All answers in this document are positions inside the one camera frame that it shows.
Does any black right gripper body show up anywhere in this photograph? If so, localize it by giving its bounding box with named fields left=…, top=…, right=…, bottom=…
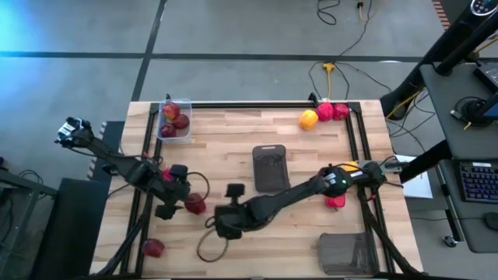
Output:
left=214, top=201, right=254, bottom=240

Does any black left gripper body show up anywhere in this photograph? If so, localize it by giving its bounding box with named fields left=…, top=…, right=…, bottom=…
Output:
left=149, top=177, right=191, bottom=221

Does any clear plastic bin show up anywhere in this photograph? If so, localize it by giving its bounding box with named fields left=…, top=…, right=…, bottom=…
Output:
left=156, top=98, right=194, bottom=143

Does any grey plastic basket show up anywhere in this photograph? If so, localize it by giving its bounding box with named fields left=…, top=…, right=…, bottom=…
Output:
left=251, top=144, right=292, bottom=194
left=317, top=232, right=381, bottom=277

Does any black white striped tape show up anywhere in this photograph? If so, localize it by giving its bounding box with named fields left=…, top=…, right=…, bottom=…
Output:
left=86, top=121, right=108, bottom=180

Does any black cabinet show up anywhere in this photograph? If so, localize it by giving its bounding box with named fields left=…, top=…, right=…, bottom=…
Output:
left=30, top=177, right=111, bottom=280

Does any white paper sheet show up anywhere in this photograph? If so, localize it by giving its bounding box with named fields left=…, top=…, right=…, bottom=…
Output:
left=393, top=154, right=434, bottom=200

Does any grey desk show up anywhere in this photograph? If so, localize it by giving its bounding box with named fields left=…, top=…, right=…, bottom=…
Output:
left=419, top=61, right=498, bottom=254

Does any black computer keyboard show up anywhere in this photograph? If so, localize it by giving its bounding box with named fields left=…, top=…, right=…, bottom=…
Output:
left=458, top=160, right=498, bottom=204

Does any black monitor stand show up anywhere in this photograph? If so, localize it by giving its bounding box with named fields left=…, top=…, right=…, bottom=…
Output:
left=380, top=0, right=498, bottom=120

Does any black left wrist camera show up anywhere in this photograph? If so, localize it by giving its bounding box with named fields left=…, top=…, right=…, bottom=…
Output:
left=170, top=163, right=190, bottom=180

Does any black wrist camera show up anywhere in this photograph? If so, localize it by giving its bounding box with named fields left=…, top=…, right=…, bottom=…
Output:
left=225, top=183, right=247, bottom=206
left=170, top=163, right=190, bottom=180

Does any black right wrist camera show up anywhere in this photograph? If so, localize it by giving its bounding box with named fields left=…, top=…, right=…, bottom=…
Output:
left=225, top=183, right=247, bottom=206

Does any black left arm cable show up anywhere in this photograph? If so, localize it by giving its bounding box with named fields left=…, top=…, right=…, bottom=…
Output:
left=185, top=170, right=212, bottom=201

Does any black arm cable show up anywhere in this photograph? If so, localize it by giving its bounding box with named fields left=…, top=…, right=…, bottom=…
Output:
left=195, top=227, right=231, bottom=264
left=185, top=170, right=212, bottom=201

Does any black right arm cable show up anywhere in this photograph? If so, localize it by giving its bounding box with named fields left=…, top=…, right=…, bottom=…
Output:
left=195, top=227, right=231, bottom=264

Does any black aluminium table frame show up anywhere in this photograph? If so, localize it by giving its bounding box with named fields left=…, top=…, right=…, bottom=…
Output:
left=89, top=93, right=429, bottom=280

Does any yellow extension cord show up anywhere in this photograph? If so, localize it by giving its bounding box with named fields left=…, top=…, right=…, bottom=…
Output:
left=321, top=61, right=337, bottom=100

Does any black floor cable loop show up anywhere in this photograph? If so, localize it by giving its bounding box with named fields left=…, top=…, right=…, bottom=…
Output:
left=316, top=0, right=342, bottom=26

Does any coiled black desk cable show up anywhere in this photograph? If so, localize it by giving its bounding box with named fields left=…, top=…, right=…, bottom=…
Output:
left=451, top=96, right=488, bottom=128

